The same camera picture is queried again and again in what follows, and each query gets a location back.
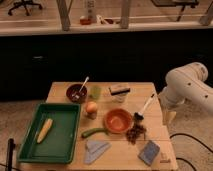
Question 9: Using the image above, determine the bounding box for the black pole left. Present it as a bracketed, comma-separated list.
[5, 138, 15, 171]

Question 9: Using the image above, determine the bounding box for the green plastic tray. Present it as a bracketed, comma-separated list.
[17, 103, 81, 164]

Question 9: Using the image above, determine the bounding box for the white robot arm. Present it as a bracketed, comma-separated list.
[158, 62, 213, 125]

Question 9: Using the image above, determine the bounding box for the yellow corn cob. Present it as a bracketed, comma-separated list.
[37, 118, 53, 143]

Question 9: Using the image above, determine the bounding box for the grey folded cloth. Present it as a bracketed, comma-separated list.
[84, 140, 111, 164]

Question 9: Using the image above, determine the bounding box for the dark brown bowl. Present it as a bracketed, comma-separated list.
[66, 84, 87, 104]

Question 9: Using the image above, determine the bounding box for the red white object on shelf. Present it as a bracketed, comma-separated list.
[80, 0, 97, 25]

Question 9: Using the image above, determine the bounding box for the orange red bowl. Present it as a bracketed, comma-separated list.
[103, 108, 132, 134]

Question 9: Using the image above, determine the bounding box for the white handled black brush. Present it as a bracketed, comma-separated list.
[134, 94, 154, 121]

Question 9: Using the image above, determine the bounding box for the orange egg on stand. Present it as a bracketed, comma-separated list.
[85, 101, 98, 119]

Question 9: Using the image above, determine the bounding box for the black cable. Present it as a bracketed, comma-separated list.
[169, 132, 213, 171]

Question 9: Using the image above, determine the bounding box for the blue sponge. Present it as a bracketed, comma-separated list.
[138, 140, 160, 166]

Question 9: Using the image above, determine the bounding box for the brown crumbs pile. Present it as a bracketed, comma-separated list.
[126, 124, 146, 144]

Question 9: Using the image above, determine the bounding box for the black office chair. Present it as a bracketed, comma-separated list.
[8, 0, 43, 16]

